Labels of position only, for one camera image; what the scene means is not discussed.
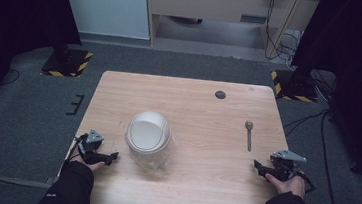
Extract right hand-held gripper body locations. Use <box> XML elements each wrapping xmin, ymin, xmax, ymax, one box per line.
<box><xmin>267</xmin><ymin>148</ymin><xmax>309</xmax><ymax>184</ymax></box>

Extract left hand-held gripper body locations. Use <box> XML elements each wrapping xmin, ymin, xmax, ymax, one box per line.
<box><xmin>75</xmin><ymin>127</ymin><xmax>106</xmax><ymax>166</ymax></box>

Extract metal spoon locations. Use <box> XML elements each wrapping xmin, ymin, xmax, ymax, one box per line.
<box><xmin>242</xmin><ymin>119</ymin><xmax>255</xmax><ymax>153</ymax></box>

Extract person's left hand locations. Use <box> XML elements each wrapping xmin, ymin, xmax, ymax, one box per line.
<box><xmin>76</xmin><ymin>153</ymin><xmax>106</xmax><ymax>174</ymax></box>

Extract person's right hand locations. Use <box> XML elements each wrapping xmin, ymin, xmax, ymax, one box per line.
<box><xmin>262</xmin><ymin>171</ymin><xmax>307</xmax><ymax>199</ymax></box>

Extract clear plastic bag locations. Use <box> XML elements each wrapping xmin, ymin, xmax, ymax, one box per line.
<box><xmin>126</xmin><ymin>128</ymin><xmax>178</xmax><ymax>176</ymax></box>

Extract black stand base striped edge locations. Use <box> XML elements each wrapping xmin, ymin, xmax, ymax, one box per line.
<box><xmin>40</xmin><ymin>45</ymin><xmax>95</xmax><ymax>81</ymax></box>
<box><xmin>268</xmin><ymin>67</ymin><xmax>321</xmax><ymax>104</ymax></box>

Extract black curtain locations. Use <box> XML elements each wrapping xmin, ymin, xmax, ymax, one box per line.
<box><xmin>279</xmin><ymin>0</ymin><xmax>362</xmax><ymax>198</ymax></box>

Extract white cabinet panel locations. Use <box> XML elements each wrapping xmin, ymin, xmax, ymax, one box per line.
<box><xmin>54</xmin><ymin>0</ymin><xmax>155</xmax><ymax>42</ymax></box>

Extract beige wooden desk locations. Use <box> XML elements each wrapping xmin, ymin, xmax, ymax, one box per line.
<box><xmin>139</xmin><ymin>0</ymin><xmax>321</xmax><ymax>63</ymax></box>

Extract left hand-held gripper cable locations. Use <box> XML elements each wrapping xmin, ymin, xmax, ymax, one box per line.
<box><xmin>62</xmin><ymin>133</ymin><xmax>83</xmax><ymax>168</ymax></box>

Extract hand-held gripper cable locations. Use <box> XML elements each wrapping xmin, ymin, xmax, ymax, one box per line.
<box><xmin>294</xmin><ymin>171</ymin><xmax>318</xmax><ymax>195</ymax></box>
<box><xmin>62</xmin><ymin>133</ymin><xmax>83</xmax><ymax>168</ymax></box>

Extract right hand-held gripper cable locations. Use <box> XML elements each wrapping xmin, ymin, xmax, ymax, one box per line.
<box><xmin>294</xmin><ymin>171</ymin><xmax>318</xmax><ymax>195</ymax></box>

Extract long black floor cable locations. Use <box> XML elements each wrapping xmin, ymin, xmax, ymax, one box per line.
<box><xmin>274</xmin><ymin>104</ymin><xmax>362</xmax><ymax>204</ymax></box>

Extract grey table cable grommet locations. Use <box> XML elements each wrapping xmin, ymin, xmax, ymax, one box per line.
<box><xmin>213</xmin><ymin>89</ymin><xmax>227</xmax><ymax>101</ymax></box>

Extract short black floor cable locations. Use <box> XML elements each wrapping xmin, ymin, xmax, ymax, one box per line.
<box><xmin>0</xmin><ymin>67</ymin><xmax>22</xmax><ymax>88</ymax></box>

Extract black cables under desk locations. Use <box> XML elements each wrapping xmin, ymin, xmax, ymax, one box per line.
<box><xmin>260</xmin><ymin>0</ymin><xmax>305</xmax><ymax>65</ymax></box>

